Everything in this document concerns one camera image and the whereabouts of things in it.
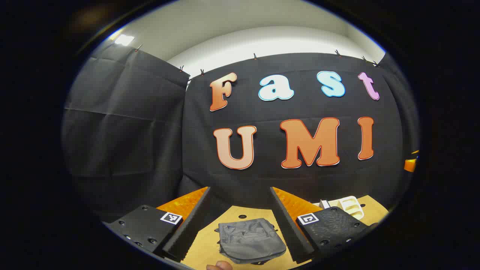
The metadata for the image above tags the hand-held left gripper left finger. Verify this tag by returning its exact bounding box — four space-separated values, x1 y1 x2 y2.
106 186 211 263

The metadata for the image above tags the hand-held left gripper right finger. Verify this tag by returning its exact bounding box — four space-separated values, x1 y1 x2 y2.
270 186 378 264

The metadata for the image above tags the grey schoolbag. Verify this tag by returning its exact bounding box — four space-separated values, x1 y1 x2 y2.
214 218 287 265

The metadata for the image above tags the white bookshelf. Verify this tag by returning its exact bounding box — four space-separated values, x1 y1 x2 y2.
313 195 365 220

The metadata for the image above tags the black backdrop cloth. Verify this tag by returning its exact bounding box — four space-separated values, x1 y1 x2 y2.
178 52 419 218

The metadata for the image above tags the plain black cloth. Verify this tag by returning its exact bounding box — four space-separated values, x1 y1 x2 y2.
61 42 191 224

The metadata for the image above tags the row of small cloth clips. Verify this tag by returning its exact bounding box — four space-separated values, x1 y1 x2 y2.
135 45 380 75

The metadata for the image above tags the ceiling light panel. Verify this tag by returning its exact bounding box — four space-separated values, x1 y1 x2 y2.
112 34 135 47

